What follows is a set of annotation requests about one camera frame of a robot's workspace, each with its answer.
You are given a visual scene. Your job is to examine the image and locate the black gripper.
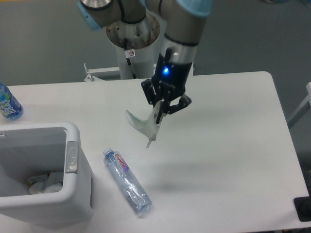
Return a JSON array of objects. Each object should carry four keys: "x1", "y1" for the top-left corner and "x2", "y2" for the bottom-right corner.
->
[{"x1": 141, "y1": 54, "x2": 192, "y2": 123}]

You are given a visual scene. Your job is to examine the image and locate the white plastic wrapper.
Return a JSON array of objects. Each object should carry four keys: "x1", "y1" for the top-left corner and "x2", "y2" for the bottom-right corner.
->
[{"x1": 125, "y1": 100, "x2": 166, "y2": 148}]

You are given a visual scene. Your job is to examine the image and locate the clear plastic bottle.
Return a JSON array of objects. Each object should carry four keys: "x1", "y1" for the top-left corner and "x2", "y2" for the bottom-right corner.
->
[{"x1": 103, "y1": 148, "x2": 152, "y2": 216}]

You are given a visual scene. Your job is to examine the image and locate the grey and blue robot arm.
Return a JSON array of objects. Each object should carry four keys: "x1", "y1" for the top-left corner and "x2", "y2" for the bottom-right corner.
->
[{"x1": 77, "y1": 0, "x2": 212, "y2": 124}]

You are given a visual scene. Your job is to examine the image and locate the crumpled paper trash in can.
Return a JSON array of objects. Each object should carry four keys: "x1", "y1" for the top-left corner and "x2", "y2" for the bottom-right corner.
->
[{"x1": 27, "y1": 172, "x2": 64, "y2": 195}]

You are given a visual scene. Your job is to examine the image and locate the white trash can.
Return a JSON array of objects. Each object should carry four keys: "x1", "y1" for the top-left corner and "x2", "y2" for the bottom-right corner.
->
[{"x1": 0, "y1": 122, "x2": 94, "y2": 225}]

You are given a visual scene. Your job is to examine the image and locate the white furniture leg right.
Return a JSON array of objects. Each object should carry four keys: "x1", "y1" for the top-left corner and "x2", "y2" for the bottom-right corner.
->
[{"x1": 287, "y1": 82, "x2": 311, "y2": 129}]

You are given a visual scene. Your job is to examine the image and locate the blue labelled water bottle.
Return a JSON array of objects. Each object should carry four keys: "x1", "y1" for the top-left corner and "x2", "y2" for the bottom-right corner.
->
[{"x1": 0, "y1": 83, "x2": 23, "y2": 120}]

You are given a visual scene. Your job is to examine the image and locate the black clamp at table edge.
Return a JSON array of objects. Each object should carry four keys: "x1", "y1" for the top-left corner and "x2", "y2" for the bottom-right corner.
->
[{"x1": 294, "y1": 196, "x2": 311, "y2": 222}]

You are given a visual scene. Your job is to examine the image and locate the black cable on pedestal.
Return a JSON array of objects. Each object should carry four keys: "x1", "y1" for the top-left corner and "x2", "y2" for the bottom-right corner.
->
[{"x1": 123, "y1": 37, "x2": 137, "y2": 79}]

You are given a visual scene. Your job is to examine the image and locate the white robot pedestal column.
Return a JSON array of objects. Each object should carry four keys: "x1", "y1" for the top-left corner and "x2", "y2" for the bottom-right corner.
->
[{"x1": 106, "y1": 13, "x2": 160, "y2": 80}]

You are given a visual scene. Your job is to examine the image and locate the white metal frame left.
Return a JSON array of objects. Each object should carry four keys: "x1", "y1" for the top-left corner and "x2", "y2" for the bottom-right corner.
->
[{"x1": 84, "y1": 63, "x2": 121, "y2": 82}]

